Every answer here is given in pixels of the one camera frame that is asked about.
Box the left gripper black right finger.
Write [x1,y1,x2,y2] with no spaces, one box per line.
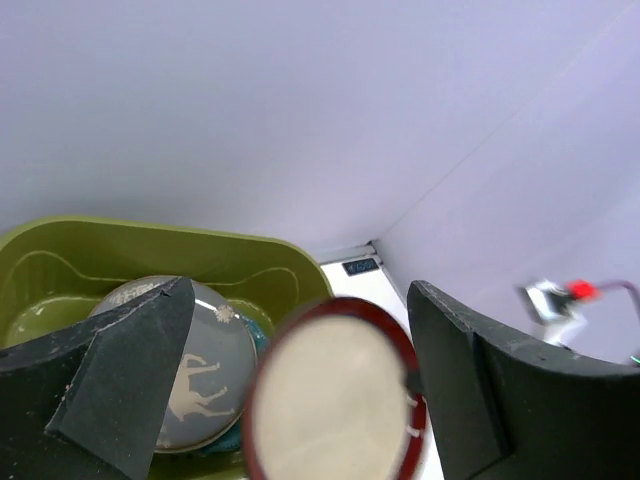
[407,281,639,479]

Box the grey plate with deer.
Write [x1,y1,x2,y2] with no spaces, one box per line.
[87,274,259,454]

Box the dark red rimmed plate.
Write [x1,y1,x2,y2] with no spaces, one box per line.
[242,296,429,479]

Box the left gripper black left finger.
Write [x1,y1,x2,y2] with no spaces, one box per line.
[1,277,194,479]

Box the olive green plastic bin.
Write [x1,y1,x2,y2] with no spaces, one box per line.
[0,214,334,480]

